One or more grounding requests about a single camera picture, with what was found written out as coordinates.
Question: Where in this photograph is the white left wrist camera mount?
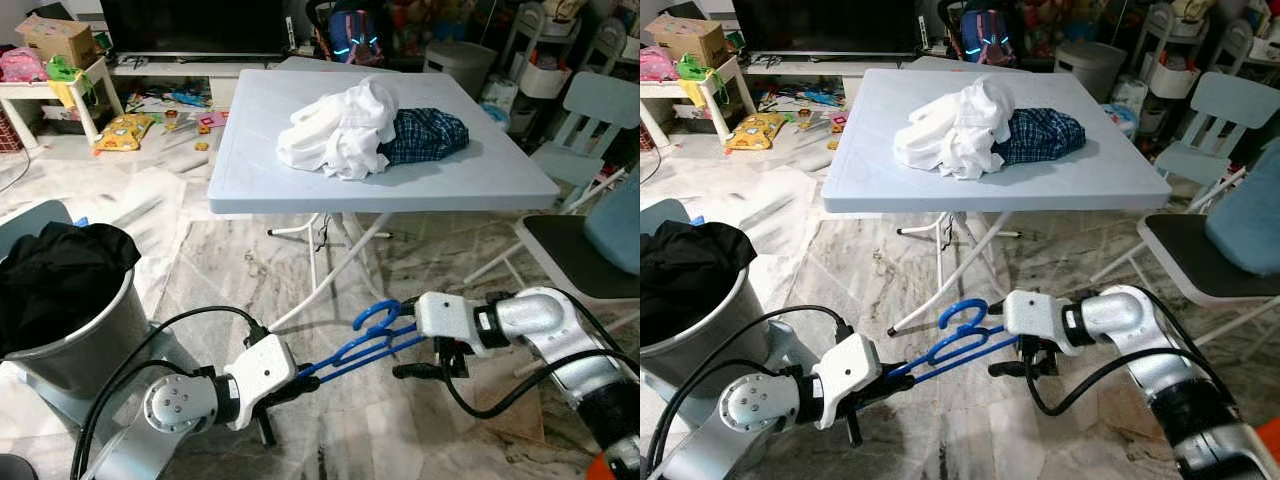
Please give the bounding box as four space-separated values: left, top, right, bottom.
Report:
810 332 887 431
222 334 300 432

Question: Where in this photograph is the blue plaid garment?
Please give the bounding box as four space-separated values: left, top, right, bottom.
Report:
995 107 1088 167
378 107 471 167

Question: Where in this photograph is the white television console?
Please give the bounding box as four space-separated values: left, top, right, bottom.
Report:
745 55 926 101
108 55 301 109

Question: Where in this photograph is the light blue plastic kids table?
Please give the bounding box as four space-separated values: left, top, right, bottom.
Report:
275 55 401 73
905 55 1031 73

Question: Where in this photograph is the light blue cushion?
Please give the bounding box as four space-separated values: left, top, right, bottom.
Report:
584 170 641 277
1205 140 1280 279

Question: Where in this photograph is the pink toy bag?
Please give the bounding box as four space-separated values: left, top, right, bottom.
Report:
0 47 47 84
640 45 679 83

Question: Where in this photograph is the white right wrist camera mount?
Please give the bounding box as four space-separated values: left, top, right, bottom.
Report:
414 291 483 348
1002 290 1071 347

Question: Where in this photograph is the white side table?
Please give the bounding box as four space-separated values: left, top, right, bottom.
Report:
0 58 126 153
640 55 758 151

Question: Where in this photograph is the white folding chair black seat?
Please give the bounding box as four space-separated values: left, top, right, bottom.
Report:
462 165 641 336
1090 150 1280 346

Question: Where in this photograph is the white shirt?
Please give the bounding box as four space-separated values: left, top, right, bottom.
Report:
276 75 400 182
893 75 1018 182

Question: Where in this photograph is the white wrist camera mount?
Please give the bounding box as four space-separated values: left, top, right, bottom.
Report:
222 334 300 432
1002 290 1071 347
810 332 887 431
414 291 483 348

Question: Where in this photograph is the grey laundry bin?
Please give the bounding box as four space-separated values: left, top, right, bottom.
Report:
640 265 776 396
0 265 153 403

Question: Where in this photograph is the light blue slatted chair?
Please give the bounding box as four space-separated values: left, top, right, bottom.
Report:
1155 70 1280 216
530 70 641 213

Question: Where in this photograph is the black television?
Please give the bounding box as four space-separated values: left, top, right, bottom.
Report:
100 0 293 57
733 0 923 56

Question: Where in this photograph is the grey round bin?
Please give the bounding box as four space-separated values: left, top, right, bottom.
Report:
423 40 499 99
1055 40 1129 101

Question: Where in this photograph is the cardboard box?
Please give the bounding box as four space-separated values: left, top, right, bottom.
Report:
647 14 731 69
15 14 99 69

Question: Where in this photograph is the white storage trolley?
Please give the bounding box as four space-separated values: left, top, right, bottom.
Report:
500 2 579 101
1135 2 1206 101

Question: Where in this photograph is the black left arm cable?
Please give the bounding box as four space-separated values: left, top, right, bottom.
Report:
70 305 269 480
88 358 219 480
645 305 854 476
655 358 801 471

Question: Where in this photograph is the green toy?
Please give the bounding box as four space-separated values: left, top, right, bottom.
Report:
45 55 89 85
678 52 726 86

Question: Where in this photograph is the light blue folding table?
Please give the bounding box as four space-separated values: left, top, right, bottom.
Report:
207 67 563 334
822 67 1173 336

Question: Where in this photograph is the black garment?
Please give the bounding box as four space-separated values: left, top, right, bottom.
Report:
640 222 758 348
0 222 142 358

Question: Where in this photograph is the blue and pink backpack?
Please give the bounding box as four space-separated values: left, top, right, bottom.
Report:
328 8 387 67
960 8 1018 67

